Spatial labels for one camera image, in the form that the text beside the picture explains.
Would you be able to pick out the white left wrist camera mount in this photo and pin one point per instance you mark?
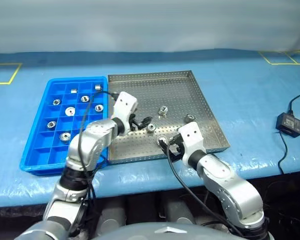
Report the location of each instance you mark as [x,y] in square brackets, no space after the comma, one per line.
[123,105]

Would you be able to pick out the metal roller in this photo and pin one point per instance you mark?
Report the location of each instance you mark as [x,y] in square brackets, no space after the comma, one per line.
[99,107]
[56,102]
[151,127]
[70,111]
[162,138]
[84,98]
[74,91]
[98,87]
[189,118]
[162,110]
[65,136]
[51,124]

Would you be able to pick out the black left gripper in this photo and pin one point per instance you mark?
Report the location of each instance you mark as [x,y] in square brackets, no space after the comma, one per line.
[133,122]

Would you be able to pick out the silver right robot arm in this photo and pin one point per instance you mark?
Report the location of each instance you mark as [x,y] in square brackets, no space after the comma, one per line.
[227,185]

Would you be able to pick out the grey rounded shape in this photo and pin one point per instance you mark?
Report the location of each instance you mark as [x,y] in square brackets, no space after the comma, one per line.
[112,212]
[177,210]

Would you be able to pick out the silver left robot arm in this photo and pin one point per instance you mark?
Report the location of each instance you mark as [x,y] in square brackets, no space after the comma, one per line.
[90,142]

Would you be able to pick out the black power adapter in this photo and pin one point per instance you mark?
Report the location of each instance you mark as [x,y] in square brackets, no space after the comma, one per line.
[289,124]

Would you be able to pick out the grey robot torso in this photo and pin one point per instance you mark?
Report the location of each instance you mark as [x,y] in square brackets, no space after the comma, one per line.
[165,232]

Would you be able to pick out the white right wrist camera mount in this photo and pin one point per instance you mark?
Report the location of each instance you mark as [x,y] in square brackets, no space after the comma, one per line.
[191,137]

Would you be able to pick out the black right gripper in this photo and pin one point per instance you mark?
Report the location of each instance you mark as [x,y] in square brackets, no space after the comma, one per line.
[178,147]

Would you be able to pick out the perforated steel tray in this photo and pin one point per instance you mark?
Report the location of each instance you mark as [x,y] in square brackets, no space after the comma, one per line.
[165,92]

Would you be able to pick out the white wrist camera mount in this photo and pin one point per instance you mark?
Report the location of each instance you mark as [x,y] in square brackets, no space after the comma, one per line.
[191,137]
[123,105]

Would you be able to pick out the blue plastic compartment tray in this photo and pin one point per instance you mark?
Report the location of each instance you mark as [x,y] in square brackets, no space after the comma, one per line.
[41,147]

